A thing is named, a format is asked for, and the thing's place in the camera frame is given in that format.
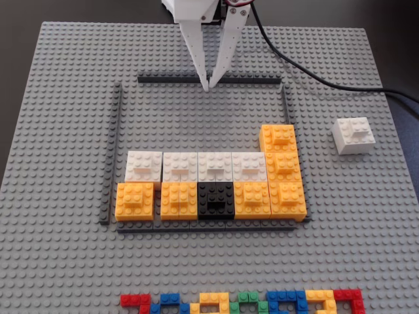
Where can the green Lego letter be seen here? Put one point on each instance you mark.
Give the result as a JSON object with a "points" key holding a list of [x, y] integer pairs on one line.
{"points": [[248, 297]]}

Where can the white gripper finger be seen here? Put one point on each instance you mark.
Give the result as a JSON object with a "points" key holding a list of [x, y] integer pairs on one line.
{"points": [[196, 45], [229, 39]]}

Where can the red Lego letter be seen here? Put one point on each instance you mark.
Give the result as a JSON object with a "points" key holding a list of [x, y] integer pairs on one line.
{"points": [[348, 294], [131, 300]]}

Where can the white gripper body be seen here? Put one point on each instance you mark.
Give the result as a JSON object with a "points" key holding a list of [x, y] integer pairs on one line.
{"points": [[190, 14]]}

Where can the grey Lego baseplate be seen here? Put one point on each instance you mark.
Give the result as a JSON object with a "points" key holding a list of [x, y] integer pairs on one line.
{"points": [[65, 131]]}

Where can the yellow Lego letter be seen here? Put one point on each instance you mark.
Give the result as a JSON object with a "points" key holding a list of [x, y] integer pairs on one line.
{"points": [[212, 298], [319, 296]]}

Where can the white Lego cube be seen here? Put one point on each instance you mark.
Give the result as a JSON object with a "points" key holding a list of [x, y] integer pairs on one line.
{"points": [[215, 167], [248, 167], [180, 167], [353, 135], [142, 167]]}

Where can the orange Lego cube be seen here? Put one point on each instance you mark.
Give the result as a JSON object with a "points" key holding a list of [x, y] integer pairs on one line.
{"points": [[134, 202], [252, 201], [284, 167], [278, 139], [288, 201], [179, 201]]}

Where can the blue Lego letter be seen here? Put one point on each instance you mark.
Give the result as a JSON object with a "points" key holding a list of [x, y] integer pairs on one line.
{"points": [[284, 297], [168, 299]]}

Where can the black Lego cube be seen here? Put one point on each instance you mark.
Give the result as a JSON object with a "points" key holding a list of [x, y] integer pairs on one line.
{"points": [[216, 199]]}

